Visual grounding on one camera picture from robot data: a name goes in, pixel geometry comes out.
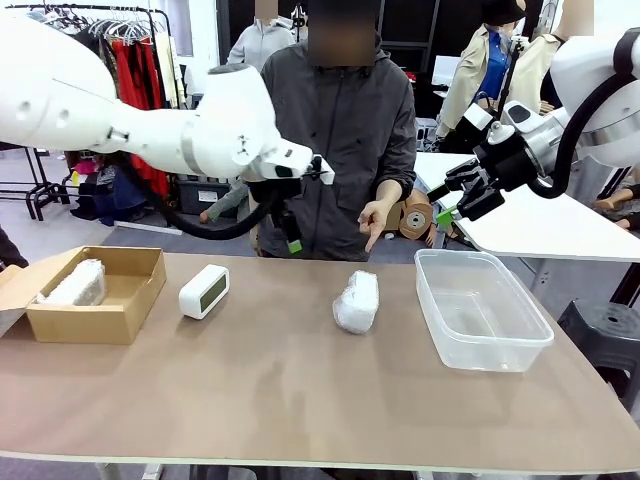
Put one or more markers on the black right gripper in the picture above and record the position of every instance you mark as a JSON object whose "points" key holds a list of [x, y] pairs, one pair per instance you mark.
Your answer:
{"points": [[507, 162]]}

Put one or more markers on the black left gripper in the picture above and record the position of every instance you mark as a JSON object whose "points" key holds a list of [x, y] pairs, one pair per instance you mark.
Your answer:
{"points": [[282, 215]]}

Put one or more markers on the short bubble-wrapped clock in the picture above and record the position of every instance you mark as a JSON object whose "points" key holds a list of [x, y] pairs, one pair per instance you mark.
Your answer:
{"points": [[356, 305]]}

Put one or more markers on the long bubble-wrapped clock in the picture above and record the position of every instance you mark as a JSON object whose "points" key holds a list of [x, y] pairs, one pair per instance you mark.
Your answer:
{"points": [[75, 287]]}

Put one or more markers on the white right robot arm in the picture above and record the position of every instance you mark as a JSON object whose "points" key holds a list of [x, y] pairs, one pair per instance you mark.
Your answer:
{"points": [[600, 75]]}

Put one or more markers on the person's left forearm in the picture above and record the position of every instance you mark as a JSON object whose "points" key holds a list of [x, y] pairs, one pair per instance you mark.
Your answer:
{"points": [[397, 170]]}

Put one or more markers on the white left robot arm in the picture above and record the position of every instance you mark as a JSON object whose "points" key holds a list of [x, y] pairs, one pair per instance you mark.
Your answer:
{"points": [[100, 115]]}

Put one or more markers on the white unwrapped digital clock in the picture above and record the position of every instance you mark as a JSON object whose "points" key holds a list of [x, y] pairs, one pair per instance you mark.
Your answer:
{"points": [[192, 300]]}

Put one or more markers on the person's left hand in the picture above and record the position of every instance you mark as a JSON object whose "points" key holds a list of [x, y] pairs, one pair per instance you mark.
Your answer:
{"points": [[377, 215]]}

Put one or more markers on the brown tape roll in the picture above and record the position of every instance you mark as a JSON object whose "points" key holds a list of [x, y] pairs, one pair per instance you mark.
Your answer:
{"points": [[415, 220]]}

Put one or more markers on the white side table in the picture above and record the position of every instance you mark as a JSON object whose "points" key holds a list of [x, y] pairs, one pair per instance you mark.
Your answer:
{"points": [[525, 230]]}

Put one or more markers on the dark storage crate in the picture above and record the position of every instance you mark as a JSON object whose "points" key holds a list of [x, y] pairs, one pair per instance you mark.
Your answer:
{"points": [[200, 195]]}

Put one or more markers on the mannequin with beige coat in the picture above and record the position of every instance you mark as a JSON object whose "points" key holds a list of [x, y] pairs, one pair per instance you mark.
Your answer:
{"points": [[475, 75]]}

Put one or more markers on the person in dark grey jacket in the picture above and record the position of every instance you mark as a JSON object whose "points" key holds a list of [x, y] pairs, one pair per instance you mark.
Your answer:
{"points": [[345, 140]]}

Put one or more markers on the clear plastic container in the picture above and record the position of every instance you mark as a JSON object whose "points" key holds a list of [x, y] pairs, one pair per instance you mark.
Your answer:
{"points": [[480, 356]]}

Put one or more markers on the black plastic stool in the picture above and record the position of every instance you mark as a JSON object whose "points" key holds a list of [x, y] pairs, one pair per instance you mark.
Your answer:
{"points": [[600, 340]]}

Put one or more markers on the bystander in grey hoodie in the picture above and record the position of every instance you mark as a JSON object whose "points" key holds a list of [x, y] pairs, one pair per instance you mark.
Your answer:
{"points": [[250, 45]]}

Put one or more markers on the pile of colourful clothes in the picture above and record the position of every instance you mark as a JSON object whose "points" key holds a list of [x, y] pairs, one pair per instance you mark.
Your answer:
{"points": [[100, 180]]}

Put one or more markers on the bystander in grey shirt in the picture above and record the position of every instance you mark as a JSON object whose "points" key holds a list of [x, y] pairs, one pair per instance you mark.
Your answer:
{"points": [[300, 22]]}

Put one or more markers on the brown cardboard box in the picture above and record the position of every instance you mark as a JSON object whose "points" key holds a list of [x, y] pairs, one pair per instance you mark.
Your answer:
{"points": [[80, 322]]}

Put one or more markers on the red hanging dress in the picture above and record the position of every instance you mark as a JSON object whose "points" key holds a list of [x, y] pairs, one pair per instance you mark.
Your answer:
{"points": [[135, 75]]}

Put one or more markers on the black clothes rack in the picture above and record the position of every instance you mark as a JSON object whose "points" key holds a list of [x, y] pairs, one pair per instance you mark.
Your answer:
{"points": [[36, 200]]}

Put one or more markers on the dark sleeved bystander arm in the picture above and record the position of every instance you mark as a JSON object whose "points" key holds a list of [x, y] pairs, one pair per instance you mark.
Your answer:
{"points": [[10, 247]]}

